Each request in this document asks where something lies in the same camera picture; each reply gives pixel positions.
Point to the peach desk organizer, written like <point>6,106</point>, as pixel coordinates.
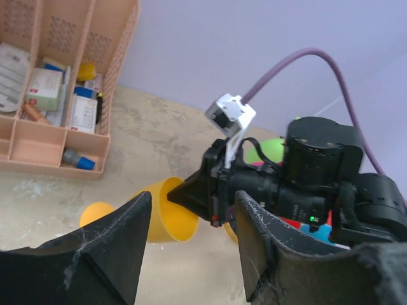
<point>69,33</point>

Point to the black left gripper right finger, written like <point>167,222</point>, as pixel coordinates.
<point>282,265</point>

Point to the blue wine glass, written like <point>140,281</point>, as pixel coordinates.
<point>321,234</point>

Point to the yellow small object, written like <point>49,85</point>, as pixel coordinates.
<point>86,72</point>

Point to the red wine glass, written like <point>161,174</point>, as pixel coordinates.
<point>297,225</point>

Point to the grey blue cap bottle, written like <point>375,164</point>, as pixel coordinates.
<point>71,157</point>

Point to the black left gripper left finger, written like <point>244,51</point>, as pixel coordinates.
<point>99,263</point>

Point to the white medicine box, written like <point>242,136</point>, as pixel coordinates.
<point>44,88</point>

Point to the yellow wine glass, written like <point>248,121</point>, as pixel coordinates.
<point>169,222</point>

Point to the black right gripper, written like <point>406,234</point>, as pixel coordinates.
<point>211,196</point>

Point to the green wine glass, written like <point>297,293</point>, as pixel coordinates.
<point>273,149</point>

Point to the white blister pack box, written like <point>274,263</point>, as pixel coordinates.
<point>83,114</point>

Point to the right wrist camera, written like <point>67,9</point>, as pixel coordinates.
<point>229,115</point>

